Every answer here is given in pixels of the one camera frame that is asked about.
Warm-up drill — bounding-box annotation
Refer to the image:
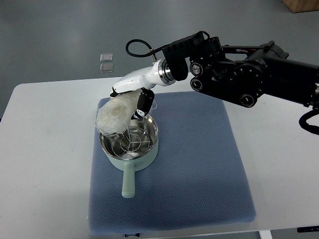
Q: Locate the upper metal floor plate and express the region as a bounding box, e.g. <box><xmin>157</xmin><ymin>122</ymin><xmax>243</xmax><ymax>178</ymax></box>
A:
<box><xmin>100</xmin><ymin>53</ymin><xmax>113</xmax><ymax>62</ymax></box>

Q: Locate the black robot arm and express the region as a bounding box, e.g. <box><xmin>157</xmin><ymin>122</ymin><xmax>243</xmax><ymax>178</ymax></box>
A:
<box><xmin>142</xmin><ymin>31</ymin><xmax>319</xmax><ymax>134</ymax></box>

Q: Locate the white vermicelli bundle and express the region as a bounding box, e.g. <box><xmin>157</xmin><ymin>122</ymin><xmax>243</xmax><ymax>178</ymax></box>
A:
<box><xmin>95</xmin><ymin>88</ymin><xmax>155</xmax><ymax>136</ymax></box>

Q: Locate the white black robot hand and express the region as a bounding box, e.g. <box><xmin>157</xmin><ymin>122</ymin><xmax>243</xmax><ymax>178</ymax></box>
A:
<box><xmin>110</xmin><ymin>59</ymin><xmax>176</xmax><ymax>120</ymax></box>

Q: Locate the mint green steel pot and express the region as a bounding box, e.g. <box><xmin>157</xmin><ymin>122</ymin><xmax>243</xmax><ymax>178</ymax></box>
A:
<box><xmin>99</xmin><ymin>116</ymin><xmax>159</xmax><ymax>198</ymax></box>

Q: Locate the blue textured mat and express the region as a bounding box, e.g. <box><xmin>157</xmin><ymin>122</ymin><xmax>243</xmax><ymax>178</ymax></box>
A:
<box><xmin>88</xmin><ymin>92</ymin><xmax>256</xmax><ymax>236</ymax></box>

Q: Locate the wire steaming rack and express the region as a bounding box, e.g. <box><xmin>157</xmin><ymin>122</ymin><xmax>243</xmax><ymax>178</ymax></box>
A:
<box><xmin>111</xmin><ymin>126</ymin><xmax>153</xmax><ymax>159</ymax></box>

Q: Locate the brown cardboard box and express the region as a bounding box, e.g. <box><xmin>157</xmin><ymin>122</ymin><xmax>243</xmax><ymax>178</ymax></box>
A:
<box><xmin>282</xmin><ymin>0</ymin><xmax>319</xmax><ymax>13</ymax></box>

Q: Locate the metal floor plate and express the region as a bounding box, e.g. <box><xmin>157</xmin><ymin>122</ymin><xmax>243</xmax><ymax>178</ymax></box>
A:
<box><xmin>100</xmin><ymin>53</ymin><xmax>113</xmax><ymax>62</ymax></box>
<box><xmin>100</xmin><ymin>63</ymin><xmax>113</xmax><ymax>73</ymax></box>

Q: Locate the lower metal floor plate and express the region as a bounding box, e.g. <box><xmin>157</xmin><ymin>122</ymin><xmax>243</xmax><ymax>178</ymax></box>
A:
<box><xmin>100</xmin><ymin>63</ymin><xmax>113</xmax><ymax>73</ymax></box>

